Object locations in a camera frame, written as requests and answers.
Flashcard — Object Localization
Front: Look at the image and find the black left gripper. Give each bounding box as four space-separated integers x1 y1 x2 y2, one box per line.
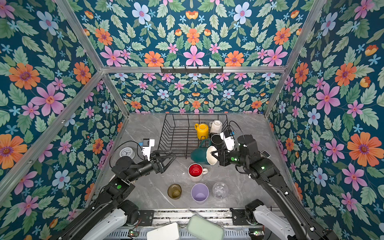
126 149 176 184

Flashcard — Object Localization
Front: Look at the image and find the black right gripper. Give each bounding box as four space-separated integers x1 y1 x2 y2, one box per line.
211 146 250 169

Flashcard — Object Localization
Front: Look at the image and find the dark green mug cream inside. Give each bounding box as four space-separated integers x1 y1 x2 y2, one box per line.
191 139 218 166

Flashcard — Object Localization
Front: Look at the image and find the black mug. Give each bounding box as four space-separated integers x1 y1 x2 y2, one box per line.
211 134 224 150

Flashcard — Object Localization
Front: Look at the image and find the white ceramic mug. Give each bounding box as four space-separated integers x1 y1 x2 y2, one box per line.
209 120 223 134

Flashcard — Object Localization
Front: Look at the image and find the yellow mug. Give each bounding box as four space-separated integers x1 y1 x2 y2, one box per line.
195 124 210 140

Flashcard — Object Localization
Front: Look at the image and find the olive green glass tumbler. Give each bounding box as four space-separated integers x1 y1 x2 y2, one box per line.
167 184 182 200

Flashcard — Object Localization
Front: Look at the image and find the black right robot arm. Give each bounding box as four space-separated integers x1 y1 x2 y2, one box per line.
207 133 338 240

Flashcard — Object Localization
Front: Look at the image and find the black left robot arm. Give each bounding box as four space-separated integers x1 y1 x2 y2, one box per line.
51 151 176 240

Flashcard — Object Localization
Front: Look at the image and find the white mug red inside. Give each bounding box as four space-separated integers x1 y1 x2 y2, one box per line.
188 164 208 182

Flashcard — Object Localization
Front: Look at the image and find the clear glass tumbler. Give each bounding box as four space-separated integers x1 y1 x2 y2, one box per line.
213 182 229 199

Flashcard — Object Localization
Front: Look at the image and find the small white round timer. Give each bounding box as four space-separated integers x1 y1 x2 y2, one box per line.
119 147 136 160

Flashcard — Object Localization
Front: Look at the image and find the lilac plastic cup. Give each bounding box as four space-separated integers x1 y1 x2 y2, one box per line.
191 183 210 204

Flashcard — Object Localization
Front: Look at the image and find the white rectangular box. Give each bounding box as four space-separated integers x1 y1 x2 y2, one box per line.
147 223 180 240

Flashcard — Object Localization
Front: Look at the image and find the pale green rectangular box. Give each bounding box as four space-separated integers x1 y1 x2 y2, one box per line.
187 215 225 240

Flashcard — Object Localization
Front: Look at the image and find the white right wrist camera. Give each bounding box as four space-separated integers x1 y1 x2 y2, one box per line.
223 130 236 152

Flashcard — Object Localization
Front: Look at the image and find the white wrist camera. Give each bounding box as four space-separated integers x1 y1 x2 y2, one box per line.
142 139 155 161
223 130 236 152

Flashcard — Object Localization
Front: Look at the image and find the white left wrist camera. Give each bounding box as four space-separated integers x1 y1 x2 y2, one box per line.
142 139 155 161

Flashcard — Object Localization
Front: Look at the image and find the black wire dish rack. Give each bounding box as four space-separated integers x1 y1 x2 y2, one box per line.
158 114 229 158

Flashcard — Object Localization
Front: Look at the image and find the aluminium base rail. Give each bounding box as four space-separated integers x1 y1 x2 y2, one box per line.
98 207 316 229

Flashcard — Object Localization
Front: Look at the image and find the black wall hook rail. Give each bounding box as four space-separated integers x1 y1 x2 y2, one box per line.
160 67 224 74

